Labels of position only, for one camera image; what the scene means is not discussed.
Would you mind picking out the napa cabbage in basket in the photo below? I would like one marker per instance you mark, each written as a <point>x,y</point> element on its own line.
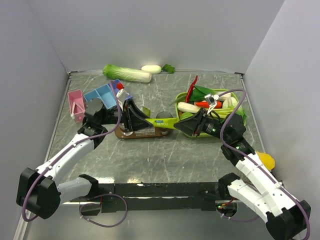
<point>230,104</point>

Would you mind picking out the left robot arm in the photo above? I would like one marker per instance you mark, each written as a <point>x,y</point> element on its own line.
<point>41,190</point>

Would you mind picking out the orange carrot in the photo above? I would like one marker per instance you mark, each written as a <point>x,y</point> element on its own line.
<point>204,104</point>

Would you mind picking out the green plastic vegetable basket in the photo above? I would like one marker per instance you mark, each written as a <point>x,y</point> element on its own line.
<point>213,114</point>

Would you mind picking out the purple drawer box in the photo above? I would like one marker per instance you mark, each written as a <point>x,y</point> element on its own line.
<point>113,85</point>

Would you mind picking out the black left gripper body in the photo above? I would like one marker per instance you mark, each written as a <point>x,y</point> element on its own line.
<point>111,117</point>

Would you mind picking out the pink drawer box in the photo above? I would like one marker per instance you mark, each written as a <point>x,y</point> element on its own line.
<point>77,96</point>

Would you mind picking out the green scallion leaf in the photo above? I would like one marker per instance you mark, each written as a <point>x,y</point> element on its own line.
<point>180,99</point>

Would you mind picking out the yellow cabbage by arm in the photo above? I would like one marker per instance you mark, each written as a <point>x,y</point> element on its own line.
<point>267,160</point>

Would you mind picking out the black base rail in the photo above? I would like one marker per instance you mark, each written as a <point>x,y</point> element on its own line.
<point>205,196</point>

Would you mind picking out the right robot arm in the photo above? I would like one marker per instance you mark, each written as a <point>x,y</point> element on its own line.
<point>283,214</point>

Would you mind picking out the frosted clear glass cup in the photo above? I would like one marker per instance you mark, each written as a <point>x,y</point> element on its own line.
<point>125,131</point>

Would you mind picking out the napa cabbage on table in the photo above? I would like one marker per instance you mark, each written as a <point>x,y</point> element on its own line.
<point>126,74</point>

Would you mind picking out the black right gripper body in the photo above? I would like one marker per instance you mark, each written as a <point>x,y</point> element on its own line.
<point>212,126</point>

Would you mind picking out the white daikon radish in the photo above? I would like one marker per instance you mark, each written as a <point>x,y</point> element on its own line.
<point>156,69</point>

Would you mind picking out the white celery stalk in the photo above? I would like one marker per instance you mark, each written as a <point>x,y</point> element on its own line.
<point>190,108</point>

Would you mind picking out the aluminium frame rail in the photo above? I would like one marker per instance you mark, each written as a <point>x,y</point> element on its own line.
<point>146,218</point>

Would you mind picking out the round green cabbage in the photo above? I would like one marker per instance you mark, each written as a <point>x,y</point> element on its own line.
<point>186,115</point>

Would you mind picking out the bok choy in basket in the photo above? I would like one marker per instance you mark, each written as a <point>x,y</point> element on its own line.
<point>198,93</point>

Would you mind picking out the brown wooden tray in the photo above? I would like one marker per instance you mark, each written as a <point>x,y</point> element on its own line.
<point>118,134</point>

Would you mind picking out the dark glass cup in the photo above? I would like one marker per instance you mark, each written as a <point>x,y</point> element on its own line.
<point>164,115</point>

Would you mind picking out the teal drawer box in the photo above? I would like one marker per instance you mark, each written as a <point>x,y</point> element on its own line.
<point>91,95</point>

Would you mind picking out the clear textured plastic holder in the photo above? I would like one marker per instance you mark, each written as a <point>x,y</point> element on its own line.
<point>146,132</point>

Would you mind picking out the red chili pepper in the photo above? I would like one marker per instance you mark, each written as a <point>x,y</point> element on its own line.
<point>190,90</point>

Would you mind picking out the green toothpaste tube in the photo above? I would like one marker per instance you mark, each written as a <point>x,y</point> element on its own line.
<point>166,123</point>
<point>146,111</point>

